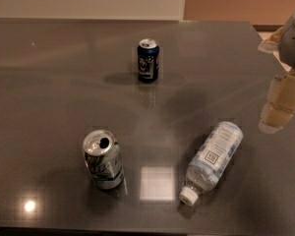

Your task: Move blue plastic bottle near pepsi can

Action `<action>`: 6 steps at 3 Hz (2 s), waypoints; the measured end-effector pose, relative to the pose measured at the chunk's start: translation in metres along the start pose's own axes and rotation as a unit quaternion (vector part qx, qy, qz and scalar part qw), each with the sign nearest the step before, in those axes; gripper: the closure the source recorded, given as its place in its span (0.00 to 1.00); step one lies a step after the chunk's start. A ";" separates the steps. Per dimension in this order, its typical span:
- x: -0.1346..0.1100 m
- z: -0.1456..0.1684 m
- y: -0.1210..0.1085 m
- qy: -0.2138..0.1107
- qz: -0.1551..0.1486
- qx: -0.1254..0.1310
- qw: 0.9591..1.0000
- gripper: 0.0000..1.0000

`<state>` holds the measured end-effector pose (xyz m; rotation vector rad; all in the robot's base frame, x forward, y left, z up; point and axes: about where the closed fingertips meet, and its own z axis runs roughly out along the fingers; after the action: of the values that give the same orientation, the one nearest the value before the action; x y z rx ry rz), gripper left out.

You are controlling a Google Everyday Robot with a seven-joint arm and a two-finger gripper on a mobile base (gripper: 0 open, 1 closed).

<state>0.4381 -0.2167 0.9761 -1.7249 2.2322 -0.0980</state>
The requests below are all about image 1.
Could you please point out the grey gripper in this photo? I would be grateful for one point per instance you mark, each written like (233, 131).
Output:
(293, 43)

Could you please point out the clear blue-label plastic bottle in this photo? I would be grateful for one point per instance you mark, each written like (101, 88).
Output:
(207, 166)

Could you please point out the blue pepsi can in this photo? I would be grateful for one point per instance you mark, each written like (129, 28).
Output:
(148, 60)

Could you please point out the green white soda can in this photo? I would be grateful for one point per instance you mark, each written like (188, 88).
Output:
(103, 159)

